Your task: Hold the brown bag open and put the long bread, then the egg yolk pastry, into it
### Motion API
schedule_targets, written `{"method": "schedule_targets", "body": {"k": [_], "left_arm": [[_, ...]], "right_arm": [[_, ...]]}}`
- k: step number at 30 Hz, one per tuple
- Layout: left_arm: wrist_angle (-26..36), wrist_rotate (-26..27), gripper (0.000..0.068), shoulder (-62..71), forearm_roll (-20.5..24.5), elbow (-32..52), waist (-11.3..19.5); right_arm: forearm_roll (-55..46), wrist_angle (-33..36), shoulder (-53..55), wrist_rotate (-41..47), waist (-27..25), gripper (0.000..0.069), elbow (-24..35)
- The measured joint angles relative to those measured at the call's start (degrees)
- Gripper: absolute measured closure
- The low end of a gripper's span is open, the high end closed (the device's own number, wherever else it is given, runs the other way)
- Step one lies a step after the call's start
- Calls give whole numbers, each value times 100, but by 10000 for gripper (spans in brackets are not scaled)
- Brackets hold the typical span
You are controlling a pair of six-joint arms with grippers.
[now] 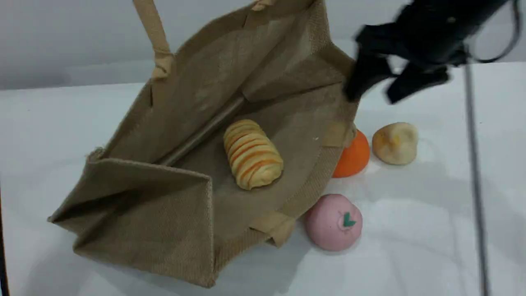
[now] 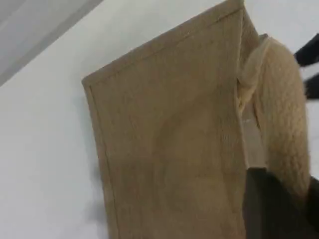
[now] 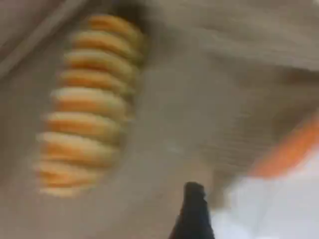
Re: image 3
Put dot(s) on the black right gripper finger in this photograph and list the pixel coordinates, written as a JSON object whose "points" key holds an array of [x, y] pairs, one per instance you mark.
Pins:
{"points": [[193, 219]]}

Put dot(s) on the orange fruit shaped bun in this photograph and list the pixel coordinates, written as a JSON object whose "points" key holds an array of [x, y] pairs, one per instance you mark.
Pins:
{"points": [[289, 149]]}

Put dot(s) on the long striped bread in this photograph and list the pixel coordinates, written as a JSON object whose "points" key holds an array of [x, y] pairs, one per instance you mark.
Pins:
{"points": [[87, 107]]}

